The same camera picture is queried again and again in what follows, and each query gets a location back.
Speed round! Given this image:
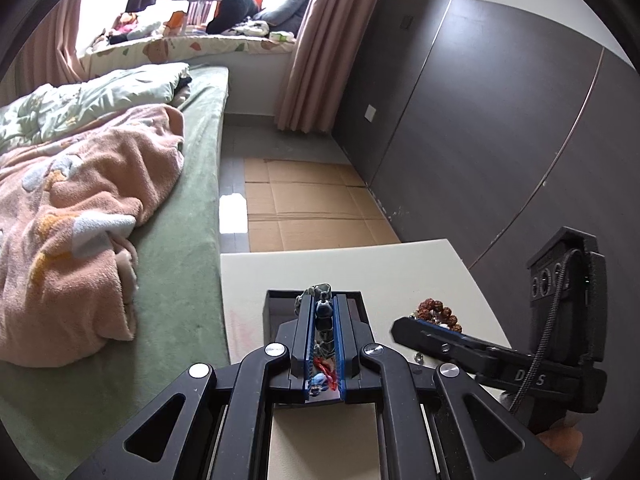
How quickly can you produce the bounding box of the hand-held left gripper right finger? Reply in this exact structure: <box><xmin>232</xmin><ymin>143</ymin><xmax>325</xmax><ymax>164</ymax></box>
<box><xmin>334</xmin><ymin>294</ymin><xmax>576</xmax><ymax>480</ymax></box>

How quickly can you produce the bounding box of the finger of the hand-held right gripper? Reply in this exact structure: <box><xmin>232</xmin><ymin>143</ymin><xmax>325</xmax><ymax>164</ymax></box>
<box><xmin>391</xmin><ymin>316</ymin><xmax>501</xmax><ymax>376</ymax></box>

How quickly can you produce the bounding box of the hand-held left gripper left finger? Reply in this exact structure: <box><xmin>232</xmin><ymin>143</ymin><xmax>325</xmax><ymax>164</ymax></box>
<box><xmin>67</xmin><ymin>294</ymin><xmax>321</xmax><ymax>480</ymax></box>

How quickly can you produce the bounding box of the dark beaded bracelet with tassel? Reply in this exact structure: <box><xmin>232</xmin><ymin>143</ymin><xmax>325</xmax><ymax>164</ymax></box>
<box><xmin>296</xmin><ymin>284</ymin><xmax>343</xmax><ymax>397</ymax></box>

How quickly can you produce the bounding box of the brown bead bracelet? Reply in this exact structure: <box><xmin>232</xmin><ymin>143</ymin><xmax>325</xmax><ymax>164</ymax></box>
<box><xmin>410</xmin><ymin>298</ymin><xmax>463</xmax><ymax>333</ymax></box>

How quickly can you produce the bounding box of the black jewelry box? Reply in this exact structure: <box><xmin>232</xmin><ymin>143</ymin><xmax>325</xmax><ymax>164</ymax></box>
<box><xmin>263</xmin><ymin>289</ymin><xmax>372</xmax><ymax>348</ymax></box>

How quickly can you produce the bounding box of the person's right hand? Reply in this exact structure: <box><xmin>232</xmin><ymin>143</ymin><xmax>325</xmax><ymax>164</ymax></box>
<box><xmin>537</xmin><ymin>422</ymin><xmax>583</xmax><ymax>466</ymax></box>

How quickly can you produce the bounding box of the flat cardboard sheet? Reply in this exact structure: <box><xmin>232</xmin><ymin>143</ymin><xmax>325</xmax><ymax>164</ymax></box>
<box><xmin>243</xmin><ymin>157</ymin><xmax>401</xmax><ymax>252</ymax></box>

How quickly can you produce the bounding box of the green bed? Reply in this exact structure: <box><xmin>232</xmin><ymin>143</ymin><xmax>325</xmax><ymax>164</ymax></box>
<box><xmin>0</xmin><ymin>65</ymin><xmax>236</xmax><ymax>476</ymax></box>

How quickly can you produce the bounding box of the pink fleece blanket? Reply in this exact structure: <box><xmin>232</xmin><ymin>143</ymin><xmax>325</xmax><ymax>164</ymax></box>
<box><xmin>0</xmin><ymin>104</ymin><xmax>186</xmax><ymax>366</ymax></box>

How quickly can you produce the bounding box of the wide pink curtain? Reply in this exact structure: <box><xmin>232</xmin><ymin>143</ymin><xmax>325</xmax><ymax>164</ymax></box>
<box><xmin>275</xmin><ymin>0</ymin><xmax>386</xmax><ymax>136</ymax></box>

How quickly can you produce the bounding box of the light green floral quilt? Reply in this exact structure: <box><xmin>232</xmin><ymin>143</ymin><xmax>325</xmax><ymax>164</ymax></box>
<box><xmin>0</xmin><ymin>62</ymin><xmax>191</xmax><ymax>153</ymax></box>

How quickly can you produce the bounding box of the grey pillow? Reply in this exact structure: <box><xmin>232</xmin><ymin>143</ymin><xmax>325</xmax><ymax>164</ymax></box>
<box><xmin>255</xmin><ymin>0</ymin><xmax>313</xmax><ymax>38</ymax></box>

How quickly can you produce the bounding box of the black cushion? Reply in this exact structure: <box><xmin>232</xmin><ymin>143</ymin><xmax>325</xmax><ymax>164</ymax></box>
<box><xmin>207</xmin><ymin>0</ymin><xmax>258</xmax><ymax>35</ymax></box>

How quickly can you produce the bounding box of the pile of plush toys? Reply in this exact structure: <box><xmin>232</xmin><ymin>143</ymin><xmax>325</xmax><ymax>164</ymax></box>
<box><xmin>107</xmin><ymin>12</ymin><xmax>162</xmax><ymax>43</ymax></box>

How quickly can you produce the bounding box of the narrow pink curtain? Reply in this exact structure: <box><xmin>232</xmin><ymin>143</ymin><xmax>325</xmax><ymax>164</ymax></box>
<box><xmin>15</xmin><ymin>0</ymin><xmax>83</xmax><ymax>91</ymax></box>

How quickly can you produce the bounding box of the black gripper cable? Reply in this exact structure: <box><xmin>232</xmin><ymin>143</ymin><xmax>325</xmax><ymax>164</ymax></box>
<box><xmin>510</xmin><ymin>249</ymin><xmax>583</xmax><ymax>413</ymax></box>

